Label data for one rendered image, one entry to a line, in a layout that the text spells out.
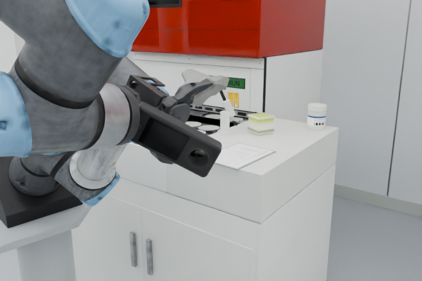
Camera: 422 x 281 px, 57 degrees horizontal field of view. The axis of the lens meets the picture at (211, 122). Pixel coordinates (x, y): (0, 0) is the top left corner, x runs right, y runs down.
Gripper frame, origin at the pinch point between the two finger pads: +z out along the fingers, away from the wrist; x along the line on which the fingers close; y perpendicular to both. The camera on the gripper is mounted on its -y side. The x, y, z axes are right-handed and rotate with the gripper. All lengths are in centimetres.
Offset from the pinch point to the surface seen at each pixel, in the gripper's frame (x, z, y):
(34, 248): 68, 17, 41
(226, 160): 23, 48, 14
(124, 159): 46, 49, 49
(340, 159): 49, 266, 18
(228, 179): 26, 46, 10
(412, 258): 64, 208, -56
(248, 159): 20, 53, 10
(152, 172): 42, 49, 36
